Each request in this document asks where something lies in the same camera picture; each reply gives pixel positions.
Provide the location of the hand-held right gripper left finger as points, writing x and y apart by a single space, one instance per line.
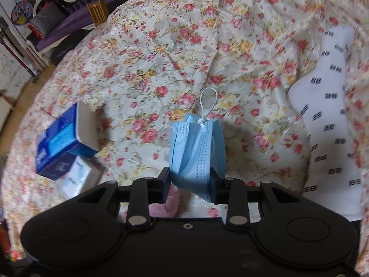
163 187

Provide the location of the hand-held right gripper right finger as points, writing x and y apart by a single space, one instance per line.
216 189

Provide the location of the blue face mask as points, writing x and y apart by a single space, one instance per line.
193 155

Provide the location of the pink soft item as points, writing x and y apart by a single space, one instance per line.
170 205

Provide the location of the white small box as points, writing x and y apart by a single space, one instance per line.
83 176

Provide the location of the blue tissue box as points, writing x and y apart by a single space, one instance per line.
63 141

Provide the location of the white sock with black print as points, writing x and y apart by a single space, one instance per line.
328 115

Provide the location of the floral bedspread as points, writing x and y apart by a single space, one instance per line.
161 49

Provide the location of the wooden chair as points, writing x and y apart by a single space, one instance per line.
98 13

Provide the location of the grey cushion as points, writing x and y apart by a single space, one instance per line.
47 18

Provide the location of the round colourful fan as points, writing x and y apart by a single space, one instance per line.
20 12

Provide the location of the purple sofa with white frame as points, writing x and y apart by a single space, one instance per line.
72 14

